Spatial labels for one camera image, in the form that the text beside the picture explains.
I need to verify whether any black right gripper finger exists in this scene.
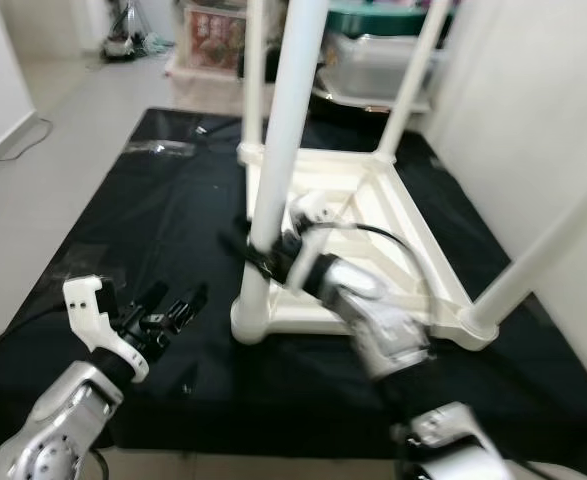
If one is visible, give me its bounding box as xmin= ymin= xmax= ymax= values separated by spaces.
xmin=218 ymin=222 xmax=274 ymax=276

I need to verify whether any white plastic table top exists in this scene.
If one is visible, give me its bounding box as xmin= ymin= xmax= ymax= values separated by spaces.
xmin=231 ymin=140 xmax=499 ymax=351

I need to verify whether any black tablecloth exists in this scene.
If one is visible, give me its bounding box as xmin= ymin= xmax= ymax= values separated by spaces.
xmin=0 ymin=108 xmax=587 ymax=476

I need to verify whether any clear tape strip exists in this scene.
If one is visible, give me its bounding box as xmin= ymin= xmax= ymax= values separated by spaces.
xmin=123 ymin=140 xmax=199 ymax=159

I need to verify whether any black wok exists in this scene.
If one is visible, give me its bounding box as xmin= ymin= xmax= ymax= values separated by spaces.
xmin=313 ymin=85 xmax=424 ymax=126

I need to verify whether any clear plastic storage box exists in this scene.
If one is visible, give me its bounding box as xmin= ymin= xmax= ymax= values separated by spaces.
xmin=328 ymin=32 xmax=444 ymax=106

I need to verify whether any red printed carton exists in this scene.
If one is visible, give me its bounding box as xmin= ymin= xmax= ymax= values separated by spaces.
xmin=183 ymin=5 xmax=246 ymax=71

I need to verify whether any green pot lid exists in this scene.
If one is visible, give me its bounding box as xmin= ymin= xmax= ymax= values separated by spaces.
xmin=328 ymin=0 xmax=454 ymax=29

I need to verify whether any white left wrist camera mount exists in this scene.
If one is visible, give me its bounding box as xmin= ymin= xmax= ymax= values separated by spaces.
xmin=63 ymin=275 xmax=149 ymax=383

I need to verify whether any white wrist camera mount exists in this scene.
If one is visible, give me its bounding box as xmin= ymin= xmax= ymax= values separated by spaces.
xmin=63 ymin=275 xmax=149 ymax=383
xmin=283 ymin=188 xmax=342 ymax=291

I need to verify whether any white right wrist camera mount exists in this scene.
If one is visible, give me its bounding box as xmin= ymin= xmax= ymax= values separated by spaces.
xmin=283 ymin=188 xmax=342 ymax=291

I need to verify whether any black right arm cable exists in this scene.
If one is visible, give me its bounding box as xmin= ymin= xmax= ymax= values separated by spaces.
xmin=313 ymin=222 xmax=444 ymax=321

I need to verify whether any thin black floor cable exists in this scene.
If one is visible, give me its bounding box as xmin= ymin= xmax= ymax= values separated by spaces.
xmin=0 ymin=115 xmax=52 ymax=166

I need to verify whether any floor power strip with cables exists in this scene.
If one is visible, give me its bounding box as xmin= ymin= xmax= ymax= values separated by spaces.
xmin=98 ymin=25 xmax=174 ymax=63

